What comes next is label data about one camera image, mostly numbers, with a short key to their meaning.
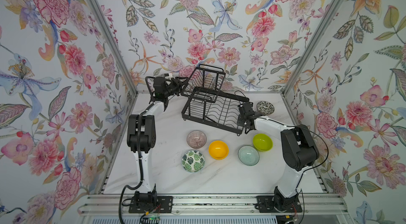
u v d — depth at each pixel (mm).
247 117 757
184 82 887
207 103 860
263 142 934
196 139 950
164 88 803
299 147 503
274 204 686
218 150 906
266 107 1102
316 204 764
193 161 866
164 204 735
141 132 593
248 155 878
